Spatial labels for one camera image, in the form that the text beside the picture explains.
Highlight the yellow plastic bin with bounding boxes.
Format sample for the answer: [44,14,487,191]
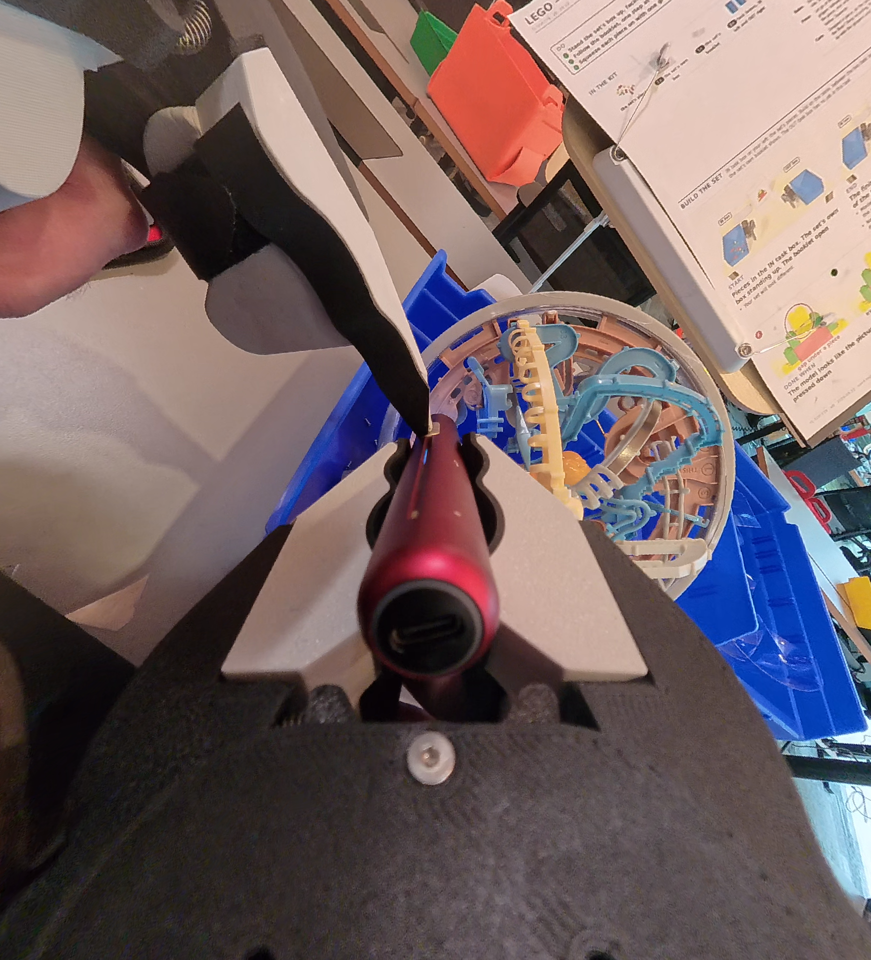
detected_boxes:
[836,576,871,654]

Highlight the white document stand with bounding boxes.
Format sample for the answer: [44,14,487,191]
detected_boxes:
[473,146,755,375]

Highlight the red electric screwdriver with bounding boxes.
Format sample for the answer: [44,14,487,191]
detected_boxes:
[358,416,500,680]

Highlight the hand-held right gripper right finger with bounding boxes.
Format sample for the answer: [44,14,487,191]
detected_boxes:
[458,433,648,696]

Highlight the black square pad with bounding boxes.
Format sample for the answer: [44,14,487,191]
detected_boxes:
[296,0,405,165]

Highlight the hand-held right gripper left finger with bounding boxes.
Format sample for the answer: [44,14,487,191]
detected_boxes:
[221,438,412,696]

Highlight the clear ball maze puzzle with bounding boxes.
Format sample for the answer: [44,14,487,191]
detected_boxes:
[384,291,737,601]

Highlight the blue plastic bin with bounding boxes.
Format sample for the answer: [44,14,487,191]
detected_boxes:
[265,249,763,650]
[705,442,870,742]

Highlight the red plastic handles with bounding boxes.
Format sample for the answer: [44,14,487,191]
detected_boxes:
[784,468,834,534]

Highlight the green plastic bin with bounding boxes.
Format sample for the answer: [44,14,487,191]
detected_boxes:
[409,9,459,76]

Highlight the person's left hand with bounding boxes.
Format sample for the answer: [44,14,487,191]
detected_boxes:
[0,138,155,331]

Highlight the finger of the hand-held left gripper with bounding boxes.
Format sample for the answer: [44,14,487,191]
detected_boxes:
[201,45,433,438]

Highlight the instruction sheet board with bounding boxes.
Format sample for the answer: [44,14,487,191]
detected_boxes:
[506,0,871,451]

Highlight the red plastic bin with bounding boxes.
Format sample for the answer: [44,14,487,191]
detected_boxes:
[426,0,566,189]

